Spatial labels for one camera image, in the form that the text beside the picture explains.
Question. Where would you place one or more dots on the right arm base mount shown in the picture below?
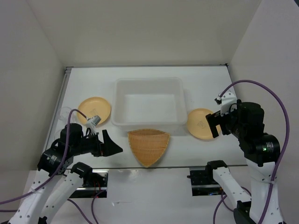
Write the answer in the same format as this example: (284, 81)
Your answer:
(207, 180)

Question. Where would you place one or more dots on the clear glass cup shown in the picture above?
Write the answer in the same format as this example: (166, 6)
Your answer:
(63, 113)

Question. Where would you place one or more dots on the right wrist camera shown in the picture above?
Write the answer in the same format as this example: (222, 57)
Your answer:
(227, 100)

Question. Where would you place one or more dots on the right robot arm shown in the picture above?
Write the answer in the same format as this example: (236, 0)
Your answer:
(244, 120)

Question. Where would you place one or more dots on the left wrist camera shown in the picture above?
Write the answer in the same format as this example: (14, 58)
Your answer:
(93, 122)

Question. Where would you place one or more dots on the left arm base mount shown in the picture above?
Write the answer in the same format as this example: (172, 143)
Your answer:
(94, 187)

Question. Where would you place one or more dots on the white plastic bin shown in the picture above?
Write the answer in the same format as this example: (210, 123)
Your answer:
(156, 103)

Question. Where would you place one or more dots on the woven bamboo basket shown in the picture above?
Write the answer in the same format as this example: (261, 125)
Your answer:
(148, 145)

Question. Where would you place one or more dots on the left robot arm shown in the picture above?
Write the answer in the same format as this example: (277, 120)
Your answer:
(57, 177)

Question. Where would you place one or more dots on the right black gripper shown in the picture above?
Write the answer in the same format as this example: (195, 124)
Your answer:
(216, 117)

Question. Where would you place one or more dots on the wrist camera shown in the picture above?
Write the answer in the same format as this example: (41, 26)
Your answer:
(227, 100)
(93, 122)

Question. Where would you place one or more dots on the tan plate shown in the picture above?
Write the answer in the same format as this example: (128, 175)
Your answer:
(96, 106)
(197, 124)

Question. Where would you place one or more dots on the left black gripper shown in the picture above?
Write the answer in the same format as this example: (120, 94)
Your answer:
(109, 147)

